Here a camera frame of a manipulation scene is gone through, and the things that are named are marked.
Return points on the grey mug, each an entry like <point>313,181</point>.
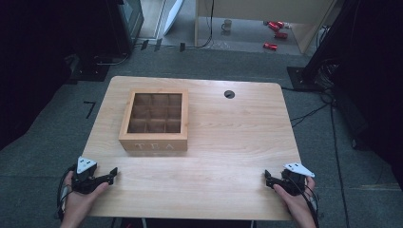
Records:
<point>226,25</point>

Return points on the black stand base plate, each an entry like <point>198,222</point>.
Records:
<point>90,71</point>
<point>302,79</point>

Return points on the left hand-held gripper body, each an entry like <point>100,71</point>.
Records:
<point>84,177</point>

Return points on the person's left hand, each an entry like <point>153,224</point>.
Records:
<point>79,202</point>

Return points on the wooden tea box with window lid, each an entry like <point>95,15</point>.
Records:
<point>155,141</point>

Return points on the light wooden desk frame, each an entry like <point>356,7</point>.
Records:
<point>253,8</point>

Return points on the white board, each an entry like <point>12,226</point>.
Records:
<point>173,14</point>

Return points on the dark cabinet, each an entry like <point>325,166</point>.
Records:
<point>125,25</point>

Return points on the person's right hand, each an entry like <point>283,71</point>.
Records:
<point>293,201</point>

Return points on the red can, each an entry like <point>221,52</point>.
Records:
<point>270,46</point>
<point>275,25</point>
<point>281,35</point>

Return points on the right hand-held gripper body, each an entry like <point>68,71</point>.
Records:
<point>294,180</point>

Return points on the black curtain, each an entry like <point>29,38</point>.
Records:
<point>370,79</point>
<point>28,63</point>

